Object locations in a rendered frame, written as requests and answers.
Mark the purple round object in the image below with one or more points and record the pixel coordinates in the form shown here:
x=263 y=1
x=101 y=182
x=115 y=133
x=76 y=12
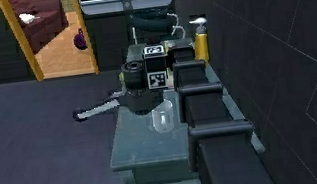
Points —
x=80 y=40

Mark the white cloth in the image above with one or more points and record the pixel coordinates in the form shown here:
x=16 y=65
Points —
x=27 y=18

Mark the grey glass top table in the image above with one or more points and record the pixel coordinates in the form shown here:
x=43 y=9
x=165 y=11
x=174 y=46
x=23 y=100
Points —
x=159 y=140

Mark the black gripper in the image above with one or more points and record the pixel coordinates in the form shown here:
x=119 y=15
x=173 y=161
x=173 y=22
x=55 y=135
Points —
x=136 y=89

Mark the clear glass cup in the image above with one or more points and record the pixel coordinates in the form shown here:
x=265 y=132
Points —
x=163 y=118

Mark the yellow soap dispenser bottle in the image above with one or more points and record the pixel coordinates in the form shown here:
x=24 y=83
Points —
x=200 y=41

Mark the dark red sofa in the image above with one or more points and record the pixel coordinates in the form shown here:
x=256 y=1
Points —
x=40 y=20

